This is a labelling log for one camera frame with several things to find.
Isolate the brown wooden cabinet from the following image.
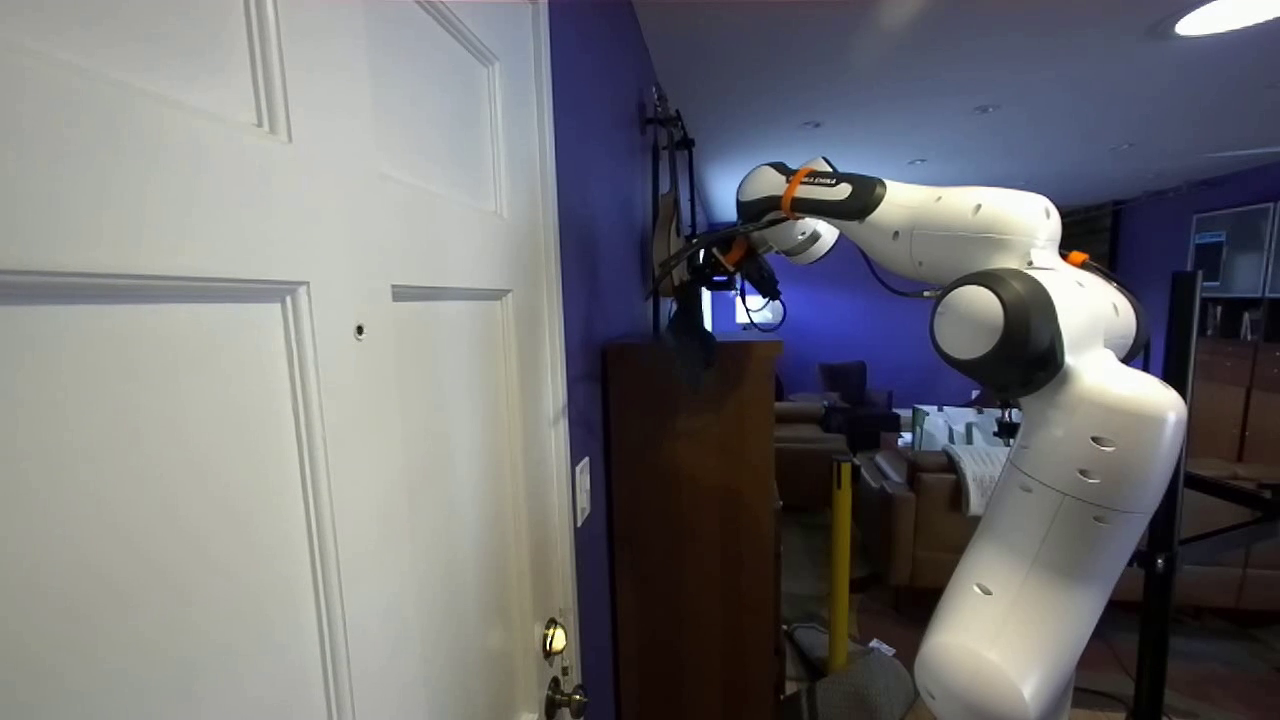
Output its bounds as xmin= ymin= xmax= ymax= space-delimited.
xmin=605 ymin=343 xmax=781 ymax=720

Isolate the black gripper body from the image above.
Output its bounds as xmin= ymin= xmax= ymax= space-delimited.
xmin=656 ymin=232 xmax=781 ymax=299

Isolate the yellow pole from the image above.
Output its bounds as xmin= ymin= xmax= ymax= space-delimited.
xmin=828 ymin=459 xmax=855 ymax=676

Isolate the upper brass door knob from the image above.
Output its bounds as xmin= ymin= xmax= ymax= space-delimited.
xmin=538 ymin=615 xmax=570 ymax=664

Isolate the black wall rack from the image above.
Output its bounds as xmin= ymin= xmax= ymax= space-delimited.
xmin=643 ymin=86 xmax=700 ymax=331

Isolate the lower brass door knob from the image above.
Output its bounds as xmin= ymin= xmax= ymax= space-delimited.
xmin=544 ymin=676 xmax=586 ymax=720

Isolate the white panel door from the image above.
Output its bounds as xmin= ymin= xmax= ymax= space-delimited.
xmin=0 ymin=0 xmax=575 ymax=720

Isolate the white light switch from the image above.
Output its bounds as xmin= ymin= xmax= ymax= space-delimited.
xmin=570 ymin=457 xmax=592 ymax=529

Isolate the brass door knob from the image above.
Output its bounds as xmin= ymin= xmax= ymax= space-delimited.
xmin=544 ymin=676 xmax=586 ymax=720
xmin=538 ymin=615 xmax=570 ymax=664

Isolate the ceiling light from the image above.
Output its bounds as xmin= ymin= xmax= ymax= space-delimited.
xmin=1172 ymin=0 xmax=1280 ymax=41

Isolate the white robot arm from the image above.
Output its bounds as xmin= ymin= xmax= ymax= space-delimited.
xmin=651 ymin=162 xmax=1186 ymax=720

